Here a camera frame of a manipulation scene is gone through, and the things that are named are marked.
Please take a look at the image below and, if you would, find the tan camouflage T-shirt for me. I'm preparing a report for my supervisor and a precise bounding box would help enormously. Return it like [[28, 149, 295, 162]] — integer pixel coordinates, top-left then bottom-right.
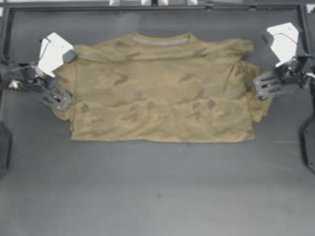
[[52, 31, 275, 144]]

